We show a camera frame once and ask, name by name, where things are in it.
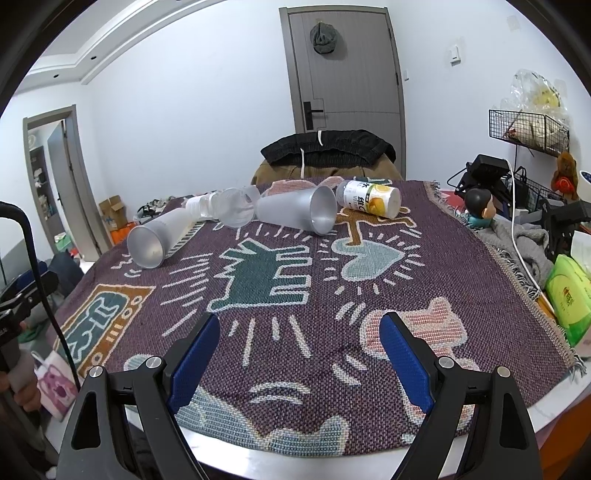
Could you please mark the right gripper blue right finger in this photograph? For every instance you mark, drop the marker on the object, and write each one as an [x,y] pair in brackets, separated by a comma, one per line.
[501,443]

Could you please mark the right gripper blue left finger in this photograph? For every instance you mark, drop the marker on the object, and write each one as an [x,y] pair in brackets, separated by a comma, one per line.
[97,442]

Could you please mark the frosted tall plastic cup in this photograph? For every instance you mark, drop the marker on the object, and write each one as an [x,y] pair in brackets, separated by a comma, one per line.
[151,243]

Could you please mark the frosted plastic cup lying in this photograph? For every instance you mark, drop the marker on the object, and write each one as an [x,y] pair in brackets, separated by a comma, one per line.
[313,209]

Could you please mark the person's left hand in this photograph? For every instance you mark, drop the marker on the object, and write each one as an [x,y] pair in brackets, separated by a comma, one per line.
[28,397]

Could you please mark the pink bear bag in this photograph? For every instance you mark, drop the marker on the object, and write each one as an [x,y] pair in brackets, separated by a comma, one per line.
[56,384]

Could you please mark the orange box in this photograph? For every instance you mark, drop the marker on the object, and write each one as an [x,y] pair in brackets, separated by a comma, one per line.
[119,235]

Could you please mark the cardboard box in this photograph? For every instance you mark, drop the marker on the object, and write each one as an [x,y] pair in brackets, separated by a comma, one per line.
[113,213]

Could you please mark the green wet wipes pack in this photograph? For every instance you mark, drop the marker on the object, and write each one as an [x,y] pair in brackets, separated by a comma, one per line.
[568,289]

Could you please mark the purple patterned woven blanket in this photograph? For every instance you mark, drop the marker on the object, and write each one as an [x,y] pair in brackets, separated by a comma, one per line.
[299,368]

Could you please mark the grey fleece cloth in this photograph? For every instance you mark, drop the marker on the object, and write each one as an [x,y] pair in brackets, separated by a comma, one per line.
[525,244]

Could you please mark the cartoon boy figurine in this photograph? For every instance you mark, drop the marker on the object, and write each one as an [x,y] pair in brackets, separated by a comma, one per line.
[480,207]

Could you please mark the clear plastic water bottle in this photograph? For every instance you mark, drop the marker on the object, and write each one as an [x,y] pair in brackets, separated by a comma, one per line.
[233,207]

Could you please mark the yellow label drink bottle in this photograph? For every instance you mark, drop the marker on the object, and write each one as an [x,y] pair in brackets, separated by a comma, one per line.
[367,197]

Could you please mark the black jacket on chair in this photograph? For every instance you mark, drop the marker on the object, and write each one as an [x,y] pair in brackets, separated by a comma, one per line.
[329,148]

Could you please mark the plastic bag on basket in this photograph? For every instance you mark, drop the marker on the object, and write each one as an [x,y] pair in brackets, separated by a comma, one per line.
[530,92]

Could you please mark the grey door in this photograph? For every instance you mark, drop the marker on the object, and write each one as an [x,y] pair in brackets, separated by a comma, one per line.
[358,86]

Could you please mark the grey cap on door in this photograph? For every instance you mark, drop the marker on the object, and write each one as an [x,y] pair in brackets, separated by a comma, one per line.
[324,38]

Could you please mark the black desk wire basket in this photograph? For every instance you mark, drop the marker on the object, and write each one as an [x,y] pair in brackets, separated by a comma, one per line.
[493,174]

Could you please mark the black wire wall basket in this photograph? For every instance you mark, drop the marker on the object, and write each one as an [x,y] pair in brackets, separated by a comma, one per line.
[535,131]

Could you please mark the white light switch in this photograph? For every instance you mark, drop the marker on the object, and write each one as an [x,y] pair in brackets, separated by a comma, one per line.
[455,55]

